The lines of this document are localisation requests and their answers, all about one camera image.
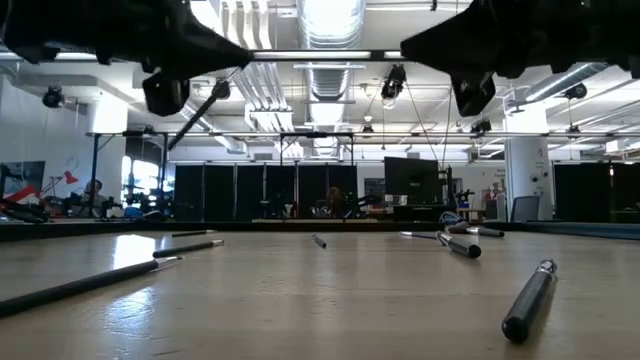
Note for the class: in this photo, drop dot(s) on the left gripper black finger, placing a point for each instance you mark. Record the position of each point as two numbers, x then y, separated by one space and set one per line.
210 62
205 40

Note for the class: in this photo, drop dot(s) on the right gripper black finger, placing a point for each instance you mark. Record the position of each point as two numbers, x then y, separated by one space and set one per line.
440 40
440 60

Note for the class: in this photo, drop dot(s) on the black fan makeup brush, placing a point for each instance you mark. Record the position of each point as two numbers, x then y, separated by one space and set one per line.
482 231

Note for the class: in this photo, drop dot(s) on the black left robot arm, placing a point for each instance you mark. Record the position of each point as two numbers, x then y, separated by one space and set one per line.
60 25

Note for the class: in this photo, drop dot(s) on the black diagonal rod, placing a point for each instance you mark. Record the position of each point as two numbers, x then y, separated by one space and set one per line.
195 120

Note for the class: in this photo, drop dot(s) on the long overhead light bar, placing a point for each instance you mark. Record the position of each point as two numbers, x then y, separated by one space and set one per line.
310 55

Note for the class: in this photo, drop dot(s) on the black monitor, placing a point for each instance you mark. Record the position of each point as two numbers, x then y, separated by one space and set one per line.
412 180

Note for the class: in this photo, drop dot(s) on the white building column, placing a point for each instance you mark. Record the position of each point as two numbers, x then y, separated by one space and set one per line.
527 165

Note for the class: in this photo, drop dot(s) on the black partition panels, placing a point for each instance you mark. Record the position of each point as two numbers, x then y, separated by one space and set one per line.
582 192
220 192

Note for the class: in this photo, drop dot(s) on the blue white striped object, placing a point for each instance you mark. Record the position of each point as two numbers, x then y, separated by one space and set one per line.
450 217

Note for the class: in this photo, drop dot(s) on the red desk lamp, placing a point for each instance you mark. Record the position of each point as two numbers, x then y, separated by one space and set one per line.
71 177

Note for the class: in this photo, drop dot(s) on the person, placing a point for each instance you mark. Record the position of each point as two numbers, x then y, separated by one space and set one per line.
94 192
334 200

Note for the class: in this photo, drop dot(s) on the thin black pen far-left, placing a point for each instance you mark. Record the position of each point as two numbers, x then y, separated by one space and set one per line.
192 233

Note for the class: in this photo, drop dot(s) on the grey office chair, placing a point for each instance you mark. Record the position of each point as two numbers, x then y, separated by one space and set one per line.
525 210

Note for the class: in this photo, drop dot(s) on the black pen near right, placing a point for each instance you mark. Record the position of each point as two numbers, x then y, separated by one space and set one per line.
530 300

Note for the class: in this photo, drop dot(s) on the black hanging camera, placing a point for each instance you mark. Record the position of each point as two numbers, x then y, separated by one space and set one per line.
395 80

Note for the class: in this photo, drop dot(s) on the black background rig frame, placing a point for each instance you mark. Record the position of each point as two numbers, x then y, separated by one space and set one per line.
225 134

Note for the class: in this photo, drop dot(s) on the black ceiling camera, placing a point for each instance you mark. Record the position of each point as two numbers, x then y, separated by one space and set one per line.
576 91
481 126
52 97

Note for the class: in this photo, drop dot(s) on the silver ventilation duct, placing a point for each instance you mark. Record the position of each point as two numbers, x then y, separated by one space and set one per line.
330 80

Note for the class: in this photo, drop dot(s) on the black metal table frame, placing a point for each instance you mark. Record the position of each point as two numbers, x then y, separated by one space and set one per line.
250 226

